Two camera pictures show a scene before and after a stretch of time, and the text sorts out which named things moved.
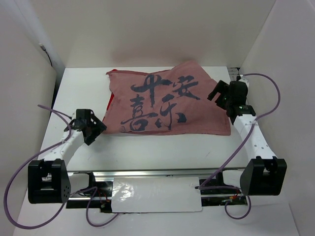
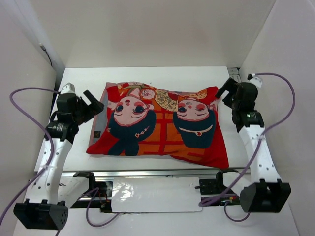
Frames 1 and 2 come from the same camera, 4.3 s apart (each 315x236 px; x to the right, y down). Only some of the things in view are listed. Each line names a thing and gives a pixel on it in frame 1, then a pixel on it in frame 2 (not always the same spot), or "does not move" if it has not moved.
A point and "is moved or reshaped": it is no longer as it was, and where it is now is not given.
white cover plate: x=155 y=194 does not move
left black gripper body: x=96 y=129 -> x=80 y=115
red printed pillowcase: x=173 y=101 is moved or reshaped
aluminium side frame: x=233 y=73 does not move
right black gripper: x=222 y=88 -> x=228 y=85
